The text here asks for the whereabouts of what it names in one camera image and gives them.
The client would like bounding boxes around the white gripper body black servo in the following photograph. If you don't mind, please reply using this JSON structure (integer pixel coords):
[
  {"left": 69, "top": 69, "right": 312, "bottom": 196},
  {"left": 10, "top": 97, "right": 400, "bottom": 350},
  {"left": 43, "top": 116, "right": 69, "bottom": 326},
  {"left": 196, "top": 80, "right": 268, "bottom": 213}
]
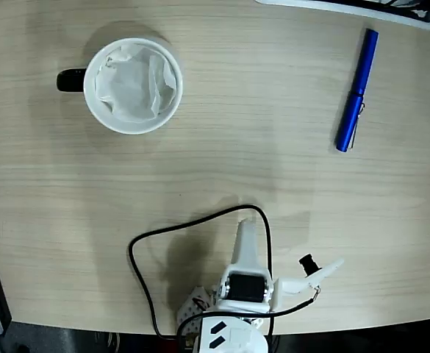
[{"left": 214, "top": 269, "right": 282, "bottom": 314}]

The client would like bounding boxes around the blue metal pen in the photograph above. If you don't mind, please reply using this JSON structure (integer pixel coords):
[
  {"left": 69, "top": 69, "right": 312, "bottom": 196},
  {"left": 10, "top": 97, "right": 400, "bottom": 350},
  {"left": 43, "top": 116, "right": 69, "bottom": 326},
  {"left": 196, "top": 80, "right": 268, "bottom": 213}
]
[{"left": 334, "top": 28, "right": 380, "bottom": 153}]

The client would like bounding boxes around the crumpled white tissue paper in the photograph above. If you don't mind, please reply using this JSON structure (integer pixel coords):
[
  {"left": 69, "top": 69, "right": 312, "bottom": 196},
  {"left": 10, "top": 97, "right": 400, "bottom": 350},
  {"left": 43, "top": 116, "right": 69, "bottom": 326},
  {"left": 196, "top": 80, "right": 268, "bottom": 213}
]
[{"left": 95, "top": 43, "right": 177, "bottom": 124}]

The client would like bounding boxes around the white flat panel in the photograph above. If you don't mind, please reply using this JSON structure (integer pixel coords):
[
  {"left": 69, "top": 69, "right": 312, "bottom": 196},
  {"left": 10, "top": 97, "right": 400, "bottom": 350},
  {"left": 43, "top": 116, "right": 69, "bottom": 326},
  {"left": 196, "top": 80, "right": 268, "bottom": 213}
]
[{"left": 254, "top": 0, "right": 430, "bottom": 32}]

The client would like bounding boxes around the black device with white marks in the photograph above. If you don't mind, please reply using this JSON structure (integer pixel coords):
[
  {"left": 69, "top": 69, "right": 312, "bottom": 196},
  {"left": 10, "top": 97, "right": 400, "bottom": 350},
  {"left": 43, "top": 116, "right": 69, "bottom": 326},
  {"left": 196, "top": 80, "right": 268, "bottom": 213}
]
[{"left": 346, "top": 0, "right": 430, "bottom": 19}]

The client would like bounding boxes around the black wrist camera white mount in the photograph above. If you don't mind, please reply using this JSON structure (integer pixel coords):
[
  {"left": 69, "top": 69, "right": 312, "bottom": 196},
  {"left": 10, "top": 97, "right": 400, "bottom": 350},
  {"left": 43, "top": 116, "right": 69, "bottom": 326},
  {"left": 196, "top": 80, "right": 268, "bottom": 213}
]
[{"left": 275, "top": 252, "right": 345, "bottom": 308}]

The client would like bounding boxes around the black camera cable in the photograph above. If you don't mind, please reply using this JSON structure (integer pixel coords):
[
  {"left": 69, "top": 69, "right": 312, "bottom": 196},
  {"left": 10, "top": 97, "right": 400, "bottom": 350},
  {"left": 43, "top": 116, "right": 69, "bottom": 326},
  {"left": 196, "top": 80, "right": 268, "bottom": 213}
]
[{"left": 128, "top": 204, "right": 320, "bottom": 341}]

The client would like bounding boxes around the white mug black handle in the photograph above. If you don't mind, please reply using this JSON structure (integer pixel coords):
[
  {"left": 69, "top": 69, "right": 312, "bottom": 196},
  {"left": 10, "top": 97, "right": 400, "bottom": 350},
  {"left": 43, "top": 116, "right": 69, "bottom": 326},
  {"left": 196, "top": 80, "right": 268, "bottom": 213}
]
[{"left": 56, "top": 36, "right": 184, "bottom": 135}]

